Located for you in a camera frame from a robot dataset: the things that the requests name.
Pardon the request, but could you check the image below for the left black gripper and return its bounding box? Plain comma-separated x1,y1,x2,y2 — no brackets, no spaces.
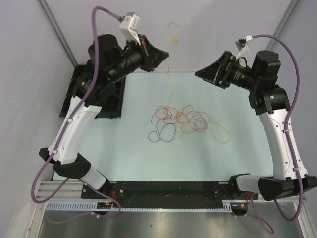
107,34,169,83

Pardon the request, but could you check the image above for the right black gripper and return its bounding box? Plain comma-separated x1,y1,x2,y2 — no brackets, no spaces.
195,51,260,91

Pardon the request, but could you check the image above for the yellow thin cable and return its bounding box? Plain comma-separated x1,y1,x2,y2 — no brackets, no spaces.
163,22,230,145

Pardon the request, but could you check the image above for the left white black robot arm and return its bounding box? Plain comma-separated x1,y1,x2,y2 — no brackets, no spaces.
39,34,169,198

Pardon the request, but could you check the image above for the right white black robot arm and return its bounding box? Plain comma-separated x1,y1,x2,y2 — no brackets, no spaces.
195,50,317,201

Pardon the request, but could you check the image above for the black compartment tray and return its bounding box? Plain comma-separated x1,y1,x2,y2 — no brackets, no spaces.
59,65,126,119

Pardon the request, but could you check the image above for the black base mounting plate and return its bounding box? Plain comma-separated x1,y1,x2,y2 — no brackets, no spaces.
81,180,258,210

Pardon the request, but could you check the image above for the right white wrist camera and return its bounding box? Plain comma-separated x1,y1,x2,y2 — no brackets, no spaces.
235,35,253,59

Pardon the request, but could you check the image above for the orange thin cable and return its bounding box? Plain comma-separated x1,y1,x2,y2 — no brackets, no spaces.
151,104,209,136

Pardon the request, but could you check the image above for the white slotted cable duct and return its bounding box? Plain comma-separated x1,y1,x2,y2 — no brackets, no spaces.
46,201,232,213

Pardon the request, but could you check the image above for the aluminium frame rail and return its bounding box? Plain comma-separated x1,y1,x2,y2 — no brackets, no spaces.
36,180,305,202

